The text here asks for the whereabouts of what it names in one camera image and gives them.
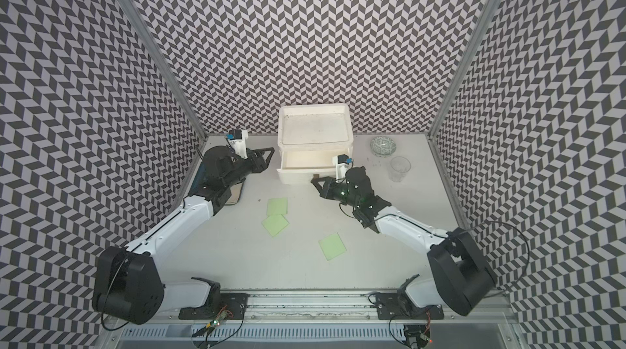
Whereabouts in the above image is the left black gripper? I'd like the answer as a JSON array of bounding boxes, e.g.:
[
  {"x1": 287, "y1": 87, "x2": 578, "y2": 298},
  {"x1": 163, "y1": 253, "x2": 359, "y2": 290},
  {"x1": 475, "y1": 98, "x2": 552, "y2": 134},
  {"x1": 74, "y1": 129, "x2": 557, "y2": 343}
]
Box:
[{"x1": 222, "y1": 147, "x2": 274, "y2": 188}]

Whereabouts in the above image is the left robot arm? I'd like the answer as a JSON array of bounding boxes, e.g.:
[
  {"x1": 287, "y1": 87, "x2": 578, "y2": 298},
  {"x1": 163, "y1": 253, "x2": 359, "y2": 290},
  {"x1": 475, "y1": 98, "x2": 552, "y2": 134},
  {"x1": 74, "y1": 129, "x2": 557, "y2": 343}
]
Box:
[{"x1": 91, "y1": 145, "x2": 275, "y2": 325}]

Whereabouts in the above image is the clear plastic cup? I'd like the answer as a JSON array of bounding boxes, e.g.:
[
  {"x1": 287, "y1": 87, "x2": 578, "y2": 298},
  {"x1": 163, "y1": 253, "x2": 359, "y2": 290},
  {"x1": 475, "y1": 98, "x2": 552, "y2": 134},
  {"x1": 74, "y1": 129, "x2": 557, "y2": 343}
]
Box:
[{"x1": 390, "y1": 157, "x2": 412, "y2": 183}]

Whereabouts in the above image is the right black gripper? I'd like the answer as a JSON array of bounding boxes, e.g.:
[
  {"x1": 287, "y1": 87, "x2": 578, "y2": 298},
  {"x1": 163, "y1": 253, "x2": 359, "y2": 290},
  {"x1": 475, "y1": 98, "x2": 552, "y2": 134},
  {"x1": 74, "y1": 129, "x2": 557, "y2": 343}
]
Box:
[{"x1": 310, "y1": 177, "x2": 360, "y2": 209}]

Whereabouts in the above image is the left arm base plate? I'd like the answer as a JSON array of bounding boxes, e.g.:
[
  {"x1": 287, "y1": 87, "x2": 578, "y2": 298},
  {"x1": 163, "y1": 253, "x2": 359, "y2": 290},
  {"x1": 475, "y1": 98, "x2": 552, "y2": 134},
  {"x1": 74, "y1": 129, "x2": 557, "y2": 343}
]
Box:
[{"x1": 179, "y1": 292, "x2": 249, "y2": 321}]

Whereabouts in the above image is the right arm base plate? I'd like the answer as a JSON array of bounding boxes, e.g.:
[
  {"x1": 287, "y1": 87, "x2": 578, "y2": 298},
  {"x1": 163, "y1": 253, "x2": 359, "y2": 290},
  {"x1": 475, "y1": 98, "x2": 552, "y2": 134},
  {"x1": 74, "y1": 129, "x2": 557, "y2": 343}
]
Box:
[{"x1": 368, "y1": 292, "x2": 444, "y2": 321}]

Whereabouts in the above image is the white top drawer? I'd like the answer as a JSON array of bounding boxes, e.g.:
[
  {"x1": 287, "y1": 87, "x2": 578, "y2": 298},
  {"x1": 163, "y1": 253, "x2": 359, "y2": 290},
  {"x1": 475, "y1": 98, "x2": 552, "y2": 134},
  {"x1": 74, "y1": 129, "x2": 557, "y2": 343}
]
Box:
[{"x1": 277, "y1": 150, "x2": 350, "y2": 185}]

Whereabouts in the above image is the green sticky note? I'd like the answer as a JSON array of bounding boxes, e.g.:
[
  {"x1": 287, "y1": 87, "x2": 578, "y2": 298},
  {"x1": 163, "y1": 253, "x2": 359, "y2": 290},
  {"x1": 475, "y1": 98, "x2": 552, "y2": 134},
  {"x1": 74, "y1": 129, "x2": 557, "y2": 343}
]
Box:
[
  {"x1": 262, "y1": 215, "x2": 290, "y2": 237},
  {"x1": 267, "y1": 197, "x2": 288, "y2": 216},
  {"x1": 319, "y1": 233, "x2": 347, "y2": 261}
]

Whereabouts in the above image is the white drawer cabinet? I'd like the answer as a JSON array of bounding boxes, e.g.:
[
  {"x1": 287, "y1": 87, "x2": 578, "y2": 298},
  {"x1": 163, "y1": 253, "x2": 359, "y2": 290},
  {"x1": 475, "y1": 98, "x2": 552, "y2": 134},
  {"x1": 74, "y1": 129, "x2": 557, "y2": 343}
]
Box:
[{"x1": 278, "y1": 103, "x2": 354, "y2": 152}]

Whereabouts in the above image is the blue tray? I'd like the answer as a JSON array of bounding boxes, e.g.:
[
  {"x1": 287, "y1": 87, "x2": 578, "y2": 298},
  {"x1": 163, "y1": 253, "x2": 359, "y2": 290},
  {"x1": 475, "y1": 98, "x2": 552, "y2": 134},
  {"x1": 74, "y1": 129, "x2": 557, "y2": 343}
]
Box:
[{"x1": 190, "y1": 160, "x2": 246, "y2": 207}]

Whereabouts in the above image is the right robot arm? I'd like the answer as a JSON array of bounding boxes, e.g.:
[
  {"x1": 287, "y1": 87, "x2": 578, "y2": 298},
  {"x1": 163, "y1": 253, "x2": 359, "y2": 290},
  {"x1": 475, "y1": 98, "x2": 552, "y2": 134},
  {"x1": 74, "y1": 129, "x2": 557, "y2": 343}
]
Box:
[{"x1": 311, "y1": 167, "x2": 497, "y2": 316}]

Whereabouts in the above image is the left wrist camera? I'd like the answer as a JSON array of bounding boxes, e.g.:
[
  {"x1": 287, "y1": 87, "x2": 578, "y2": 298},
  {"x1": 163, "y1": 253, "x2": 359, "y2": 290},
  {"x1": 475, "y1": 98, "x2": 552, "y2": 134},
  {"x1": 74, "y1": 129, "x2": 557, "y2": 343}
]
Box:
[{"x1": 226, "y1": 129, "x2": 249, "y2": 159}]

